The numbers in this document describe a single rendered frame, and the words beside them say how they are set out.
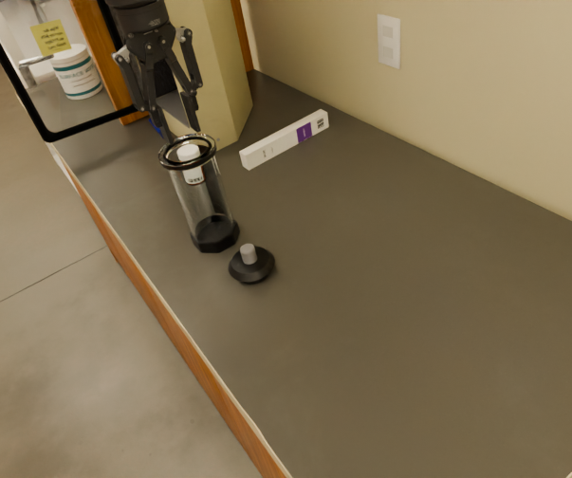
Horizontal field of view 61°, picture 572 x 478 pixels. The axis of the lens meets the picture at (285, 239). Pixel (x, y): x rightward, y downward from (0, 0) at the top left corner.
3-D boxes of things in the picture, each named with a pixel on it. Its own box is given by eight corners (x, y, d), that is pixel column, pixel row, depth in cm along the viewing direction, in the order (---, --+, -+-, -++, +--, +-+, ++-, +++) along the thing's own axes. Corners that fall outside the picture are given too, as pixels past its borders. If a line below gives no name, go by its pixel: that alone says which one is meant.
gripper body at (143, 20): (119, 12, 70) (141, 74, 76) (173, -7, 72) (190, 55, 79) (102, 3, 74) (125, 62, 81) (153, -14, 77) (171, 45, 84)
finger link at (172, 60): (147, 35, 79) (155, 30, 79) (183, 91, 87) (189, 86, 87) (157, 41, 76) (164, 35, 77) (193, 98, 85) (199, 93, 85)
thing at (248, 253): (260, 248, 101) (254, 225, 97) (286, 272, 95) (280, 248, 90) (222, 271, 98) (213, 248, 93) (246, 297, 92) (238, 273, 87)
